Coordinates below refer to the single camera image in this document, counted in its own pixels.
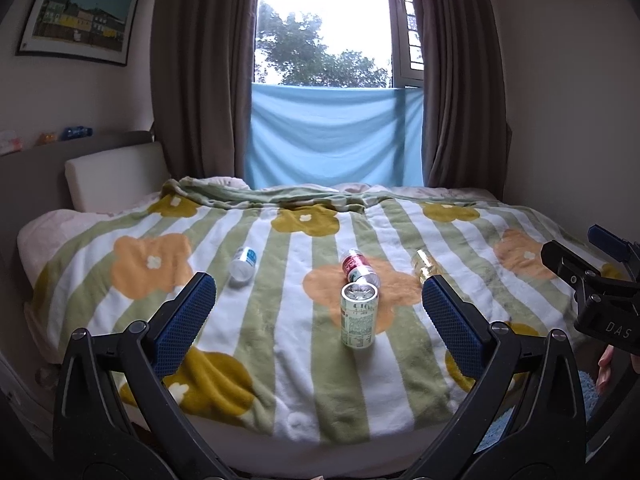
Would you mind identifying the striped flower pattern blanket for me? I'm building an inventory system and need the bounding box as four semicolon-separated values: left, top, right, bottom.
29;174;626;447

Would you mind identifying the person's right hand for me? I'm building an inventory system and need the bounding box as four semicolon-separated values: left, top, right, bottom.
596;346;615;394

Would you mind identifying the grey headboard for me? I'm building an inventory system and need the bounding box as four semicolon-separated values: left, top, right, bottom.
1;131;152;286

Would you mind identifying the white pillow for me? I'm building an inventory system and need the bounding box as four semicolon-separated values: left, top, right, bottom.
64;142;170;214

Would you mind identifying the framed picture on wall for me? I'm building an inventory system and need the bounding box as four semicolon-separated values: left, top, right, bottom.
16;0;139;67

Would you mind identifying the brown right curtain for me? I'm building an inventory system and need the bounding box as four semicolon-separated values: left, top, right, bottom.
413;0;511;197

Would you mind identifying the white cup with blue label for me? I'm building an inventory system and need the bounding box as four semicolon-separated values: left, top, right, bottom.
230;246;257;284

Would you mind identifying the brown curtain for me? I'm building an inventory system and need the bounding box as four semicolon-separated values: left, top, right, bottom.
413;0;511;197
150;0;257;179

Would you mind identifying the blue bottle on headboard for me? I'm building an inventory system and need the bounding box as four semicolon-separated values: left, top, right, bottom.
58;126;93;141

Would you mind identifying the light blue cloth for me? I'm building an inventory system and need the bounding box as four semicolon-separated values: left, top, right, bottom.
244;84;424;188

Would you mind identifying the yellow transparent cup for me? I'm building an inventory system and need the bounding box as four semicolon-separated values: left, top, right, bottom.
412;249;442;285

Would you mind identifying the clear cup with red label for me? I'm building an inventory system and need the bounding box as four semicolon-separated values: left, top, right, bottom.
341;248;381;287

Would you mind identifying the brown left curtain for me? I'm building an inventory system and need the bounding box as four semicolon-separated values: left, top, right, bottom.
150;0;257;179

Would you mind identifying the clear cup with white label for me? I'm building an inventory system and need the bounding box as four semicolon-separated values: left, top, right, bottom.
341;281;378;350

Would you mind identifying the pink white item on headboard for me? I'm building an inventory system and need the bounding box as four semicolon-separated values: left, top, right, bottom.
0;130;23;156

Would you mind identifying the window frame with shutter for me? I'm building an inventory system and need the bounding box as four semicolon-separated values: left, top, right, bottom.
388;0;424;88

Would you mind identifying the orange item on headboard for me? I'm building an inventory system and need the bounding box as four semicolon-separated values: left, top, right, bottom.
36;132;58;146

